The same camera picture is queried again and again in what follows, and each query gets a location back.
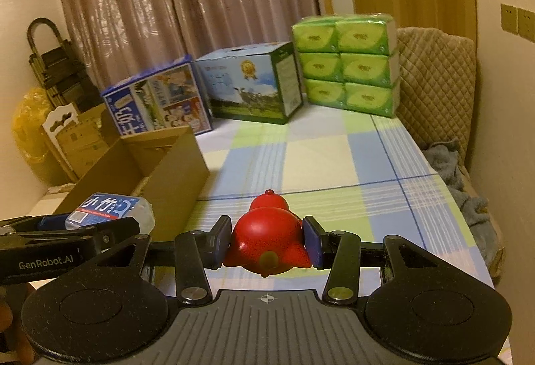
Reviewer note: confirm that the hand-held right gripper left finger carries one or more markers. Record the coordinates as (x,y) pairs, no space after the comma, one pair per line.
(219,243)

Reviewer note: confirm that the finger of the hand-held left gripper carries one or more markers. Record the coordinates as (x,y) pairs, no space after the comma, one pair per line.
(50,222)
(117,233)

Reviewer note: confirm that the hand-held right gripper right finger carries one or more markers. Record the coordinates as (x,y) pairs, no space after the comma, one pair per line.
(313,243)

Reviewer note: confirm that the clear playing card box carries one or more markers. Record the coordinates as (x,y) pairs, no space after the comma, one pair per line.
(108,208)

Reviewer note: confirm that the red toy figure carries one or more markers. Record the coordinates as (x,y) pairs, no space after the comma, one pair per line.
(267,235)

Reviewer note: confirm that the brown cardboard box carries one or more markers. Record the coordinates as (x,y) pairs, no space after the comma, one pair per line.
(175,172)

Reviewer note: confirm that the checked tablecloth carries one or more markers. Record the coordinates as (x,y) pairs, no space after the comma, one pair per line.
(334,164)

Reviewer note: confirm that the stacked flat cardboard boxes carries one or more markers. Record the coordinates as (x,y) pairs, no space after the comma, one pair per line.
(90,143)

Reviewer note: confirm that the yellow plastic bag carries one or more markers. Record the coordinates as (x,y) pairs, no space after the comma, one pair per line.
(29,126)

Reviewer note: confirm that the blue milk carton case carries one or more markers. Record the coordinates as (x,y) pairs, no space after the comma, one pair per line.
(159,101)

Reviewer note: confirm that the green cow print milk case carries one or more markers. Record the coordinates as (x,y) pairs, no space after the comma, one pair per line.
(246,89)

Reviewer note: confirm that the grey blanket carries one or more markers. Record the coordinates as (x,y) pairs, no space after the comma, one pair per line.
(455,172)

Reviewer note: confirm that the stack of green tissue packets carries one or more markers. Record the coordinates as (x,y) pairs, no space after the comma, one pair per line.
(347,64)

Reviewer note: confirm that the beige quilted sofa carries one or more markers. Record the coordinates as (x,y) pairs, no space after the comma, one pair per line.
(439,89)

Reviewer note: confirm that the beige wall socket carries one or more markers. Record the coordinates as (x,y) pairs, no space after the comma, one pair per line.
(509,18)
(526,23)

